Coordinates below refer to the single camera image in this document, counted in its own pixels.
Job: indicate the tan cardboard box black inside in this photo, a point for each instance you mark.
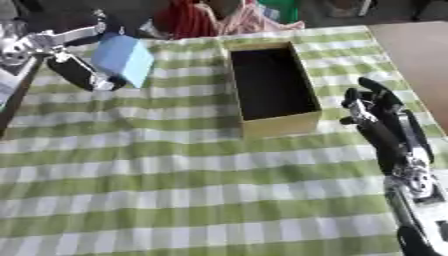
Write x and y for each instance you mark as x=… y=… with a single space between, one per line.
x=271 y=83

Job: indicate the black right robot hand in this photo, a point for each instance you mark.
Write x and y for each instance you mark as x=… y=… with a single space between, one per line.
x=382 y=130

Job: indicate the light blue rectangular block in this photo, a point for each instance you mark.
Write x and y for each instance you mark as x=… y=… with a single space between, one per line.
x=123 y=56

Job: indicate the person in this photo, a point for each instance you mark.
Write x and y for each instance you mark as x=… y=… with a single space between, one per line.
x=233 y=20

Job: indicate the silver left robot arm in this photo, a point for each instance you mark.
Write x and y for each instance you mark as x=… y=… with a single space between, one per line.
x=20 y=46

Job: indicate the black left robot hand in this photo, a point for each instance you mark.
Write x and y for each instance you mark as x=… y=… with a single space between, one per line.
x=76 y=70

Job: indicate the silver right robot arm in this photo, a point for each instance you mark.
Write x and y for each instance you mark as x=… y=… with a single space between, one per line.
x=423 y=200

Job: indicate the green bag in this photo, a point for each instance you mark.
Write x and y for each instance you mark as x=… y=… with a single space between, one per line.
x=280 y=10

